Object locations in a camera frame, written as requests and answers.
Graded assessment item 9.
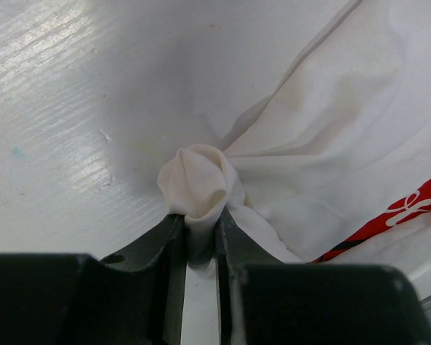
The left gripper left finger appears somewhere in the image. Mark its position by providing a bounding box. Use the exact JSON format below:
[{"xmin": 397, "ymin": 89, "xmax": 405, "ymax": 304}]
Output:
[{"xmin": 101, "ymin": 215, "xmax": 186, "ymax": 344}]

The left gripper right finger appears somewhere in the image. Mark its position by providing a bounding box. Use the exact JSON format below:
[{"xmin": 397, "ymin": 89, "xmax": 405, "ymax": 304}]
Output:
[{"xmin": 214, "ymin": 209, "xmax": 281, "ymax": 341}]

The white printed t-shirt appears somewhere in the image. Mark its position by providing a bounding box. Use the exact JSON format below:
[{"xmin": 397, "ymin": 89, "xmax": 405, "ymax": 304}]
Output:
[{"xmin": 157, "ymin": 0, "xmax": 431, "ymax": 277}]

